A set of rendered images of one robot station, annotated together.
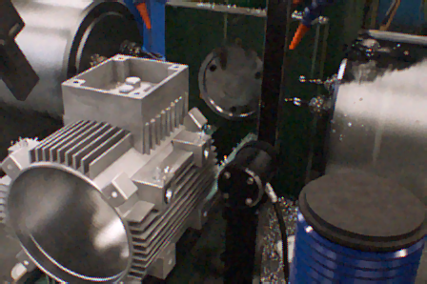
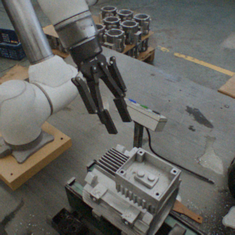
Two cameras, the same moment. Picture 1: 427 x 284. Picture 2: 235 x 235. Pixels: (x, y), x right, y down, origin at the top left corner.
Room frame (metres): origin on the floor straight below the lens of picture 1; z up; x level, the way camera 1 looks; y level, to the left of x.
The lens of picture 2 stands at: (0.61, -0.27, 1.64)
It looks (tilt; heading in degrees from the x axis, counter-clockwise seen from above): 42 degrees down; 107
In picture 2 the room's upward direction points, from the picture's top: straight up
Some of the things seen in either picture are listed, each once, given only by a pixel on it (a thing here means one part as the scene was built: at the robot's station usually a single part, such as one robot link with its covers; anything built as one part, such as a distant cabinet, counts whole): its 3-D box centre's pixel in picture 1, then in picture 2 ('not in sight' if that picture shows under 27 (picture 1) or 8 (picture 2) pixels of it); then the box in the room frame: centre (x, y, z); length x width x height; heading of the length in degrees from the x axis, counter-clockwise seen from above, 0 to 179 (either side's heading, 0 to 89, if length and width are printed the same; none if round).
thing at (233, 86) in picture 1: (234, 84); not in sight; (0.91, -0.04, 1.02); 0.15 x 0.02 x 0.15; 67
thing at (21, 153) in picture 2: not in sight; (19, 139); (0.02, 0.30, 0.88); 0.22 x 0.18 x 0.06; 69
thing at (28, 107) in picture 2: not in sight; (18, 108); (0.04, 0.34, 1.02); 0.18 x 0.16 x 0.22; 69
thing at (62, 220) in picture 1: (115, 186); (132, 192); (0.54, 0.11, 1.02); 0.20 x 0.19 x 0.19; 159
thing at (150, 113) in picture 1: (130, 102); (147, 180); (0.58, 0.10, 1.11); 0.12 x 0.11 x 0.07; 159
